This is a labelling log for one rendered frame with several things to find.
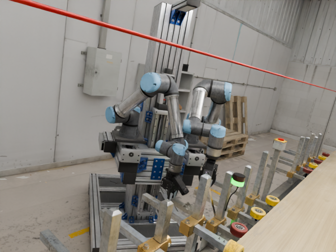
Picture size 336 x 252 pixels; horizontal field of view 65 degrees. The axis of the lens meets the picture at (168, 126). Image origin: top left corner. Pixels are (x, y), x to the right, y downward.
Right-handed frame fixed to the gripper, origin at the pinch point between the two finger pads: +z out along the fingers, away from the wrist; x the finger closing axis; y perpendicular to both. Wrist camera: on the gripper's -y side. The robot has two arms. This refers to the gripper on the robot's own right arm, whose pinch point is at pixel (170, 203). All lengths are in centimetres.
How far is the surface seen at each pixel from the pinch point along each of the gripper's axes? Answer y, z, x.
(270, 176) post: -30, -12, -78
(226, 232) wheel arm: -36.8, -3.7, 1.4
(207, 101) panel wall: 218, -13, -388
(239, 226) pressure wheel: -41.6, -9.4, 0.6
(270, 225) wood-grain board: -51, -9, -17
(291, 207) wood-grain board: -53, -9, -50
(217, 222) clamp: -30.3, -5.2, 0.4
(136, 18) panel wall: 231, -131, -161
